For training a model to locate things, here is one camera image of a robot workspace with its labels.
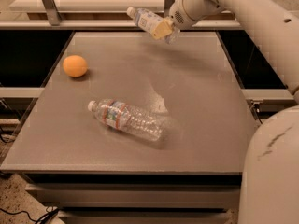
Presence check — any blue label plastic bottle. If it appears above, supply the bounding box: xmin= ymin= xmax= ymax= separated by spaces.
xmin=127 ymin=7 xmax=179 ymax=44

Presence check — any grey table cabinet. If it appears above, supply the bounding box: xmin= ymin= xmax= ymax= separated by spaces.
xmin=1 ymin=32 xmax=256 ymax=223

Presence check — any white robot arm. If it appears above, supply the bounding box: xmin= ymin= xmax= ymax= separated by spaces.
xmin=151 ymin=0 xmax=299 ymax=224

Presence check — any black floor cable left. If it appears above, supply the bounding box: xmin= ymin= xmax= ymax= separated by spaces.
xmin=0 ymin=206 xmax=60 ymax=224

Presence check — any left metal bracket post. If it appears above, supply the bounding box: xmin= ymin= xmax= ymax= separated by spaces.
xmin=41 ymin=0 xmax=61 ymax=26

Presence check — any orange fruit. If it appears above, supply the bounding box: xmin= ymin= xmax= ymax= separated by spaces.
xmin=63 ymin=55 xmax=88 ymax=77

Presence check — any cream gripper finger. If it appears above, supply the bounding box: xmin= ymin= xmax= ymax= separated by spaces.
xmin=151 ymin=17 xmax=174 ymax=39

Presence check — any red label clear plastic bottle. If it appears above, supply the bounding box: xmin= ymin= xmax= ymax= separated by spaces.
xmin=88 ymin=99 xmax=164 ymax=142

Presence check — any black cable right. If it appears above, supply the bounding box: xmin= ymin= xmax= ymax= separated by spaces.
xmin=250 ymin=101 xmax=264 ymax=124

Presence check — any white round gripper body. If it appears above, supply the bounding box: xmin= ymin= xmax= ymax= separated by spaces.
xmin=169 ymin=0 xmax=223 ymax=30

